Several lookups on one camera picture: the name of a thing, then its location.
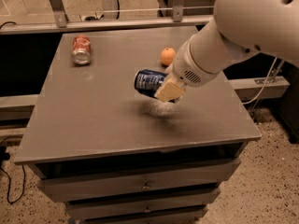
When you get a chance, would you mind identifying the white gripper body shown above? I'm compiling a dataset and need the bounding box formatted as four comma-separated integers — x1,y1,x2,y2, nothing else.
165,40,218,88

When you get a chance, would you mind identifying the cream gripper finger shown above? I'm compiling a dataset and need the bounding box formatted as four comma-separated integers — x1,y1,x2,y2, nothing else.
154,73,186,102

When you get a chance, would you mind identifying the blue pepsi can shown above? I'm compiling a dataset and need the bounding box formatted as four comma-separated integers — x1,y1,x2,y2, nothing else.
134,69,166,98

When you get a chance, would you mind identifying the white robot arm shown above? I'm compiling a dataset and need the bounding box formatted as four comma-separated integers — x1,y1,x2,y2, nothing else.
154,0,299,102

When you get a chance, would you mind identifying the red soda can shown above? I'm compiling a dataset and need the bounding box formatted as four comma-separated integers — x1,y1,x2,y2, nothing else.
71,35,91,65

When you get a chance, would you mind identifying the orange fruit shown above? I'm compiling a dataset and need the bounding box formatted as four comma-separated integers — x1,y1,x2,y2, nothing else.
160,48,176,66

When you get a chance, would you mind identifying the grey drawer cabinet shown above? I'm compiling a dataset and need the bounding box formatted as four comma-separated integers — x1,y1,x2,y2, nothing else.
13,25,262,224

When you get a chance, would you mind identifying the middle grey drawer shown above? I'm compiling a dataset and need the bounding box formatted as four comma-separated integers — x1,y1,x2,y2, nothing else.
66,184,220,220

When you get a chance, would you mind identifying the grey drawer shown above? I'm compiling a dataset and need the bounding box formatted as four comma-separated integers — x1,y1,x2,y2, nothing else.
66,184,220,220
37,158,240,203
84,205,207,224

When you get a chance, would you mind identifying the bottom grey drawer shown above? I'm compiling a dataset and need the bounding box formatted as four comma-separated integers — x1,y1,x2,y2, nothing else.
84,205,207,224

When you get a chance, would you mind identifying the top grey drawer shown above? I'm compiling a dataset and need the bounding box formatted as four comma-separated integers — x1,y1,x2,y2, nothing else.
37,158,240,203

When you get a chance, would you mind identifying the white cable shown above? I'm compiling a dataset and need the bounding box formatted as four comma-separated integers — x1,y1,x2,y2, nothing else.
241,57,278,105

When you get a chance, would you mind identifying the metal railing frame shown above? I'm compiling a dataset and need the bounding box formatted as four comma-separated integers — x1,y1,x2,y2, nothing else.
0,0,215,35

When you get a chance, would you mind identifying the black floor cable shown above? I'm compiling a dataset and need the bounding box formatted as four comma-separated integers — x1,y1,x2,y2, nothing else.
0,137,26,205

